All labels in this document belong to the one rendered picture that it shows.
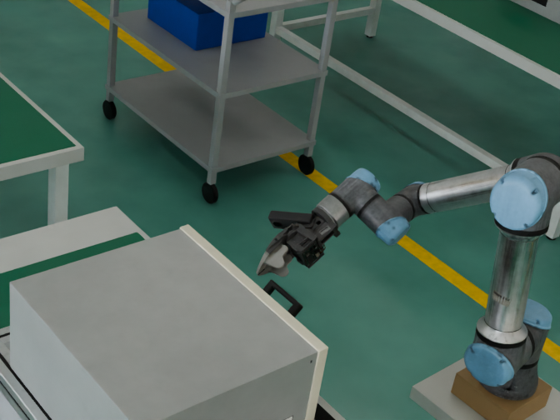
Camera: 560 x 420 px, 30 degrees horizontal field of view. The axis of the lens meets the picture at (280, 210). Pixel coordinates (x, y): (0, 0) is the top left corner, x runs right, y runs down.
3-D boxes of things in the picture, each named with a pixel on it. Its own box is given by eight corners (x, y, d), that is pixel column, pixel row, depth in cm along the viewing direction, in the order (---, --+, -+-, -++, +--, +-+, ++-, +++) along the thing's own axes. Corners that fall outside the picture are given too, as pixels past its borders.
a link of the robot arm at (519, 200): (531, 370, 248) (572, 164, 222) (502, 401, 237) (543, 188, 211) (485, 351, 254) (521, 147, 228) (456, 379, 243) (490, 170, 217)
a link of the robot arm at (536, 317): (548, 349, 257) (563, 306, 250) (525, 375, 248) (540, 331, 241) (505, 327, 263) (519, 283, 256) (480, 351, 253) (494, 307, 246)
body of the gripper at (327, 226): (298, 252, 240) (336, 218, 243) (275, 234, 246) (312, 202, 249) (307, 271, 246) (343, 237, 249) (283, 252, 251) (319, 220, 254)
